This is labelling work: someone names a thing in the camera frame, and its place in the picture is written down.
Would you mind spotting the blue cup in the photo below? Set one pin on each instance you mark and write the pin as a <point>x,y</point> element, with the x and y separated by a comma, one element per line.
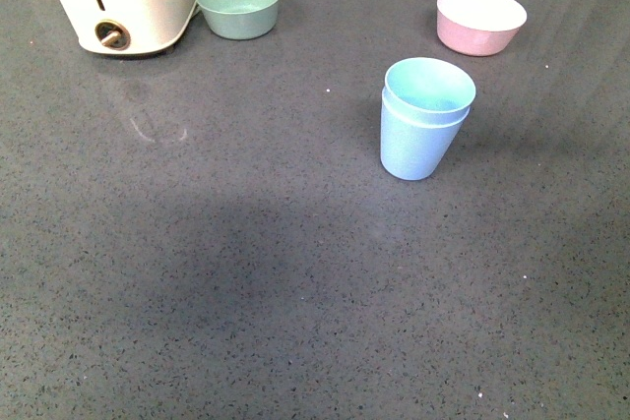
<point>414,139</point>
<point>429,91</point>

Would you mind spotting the green bowl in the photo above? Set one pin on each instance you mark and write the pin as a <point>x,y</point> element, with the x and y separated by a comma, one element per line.
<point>240,19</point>

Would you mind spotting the pink bowl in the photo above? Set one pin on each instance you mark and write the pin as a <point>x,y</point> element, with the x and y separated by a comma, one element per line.
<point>479,27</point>

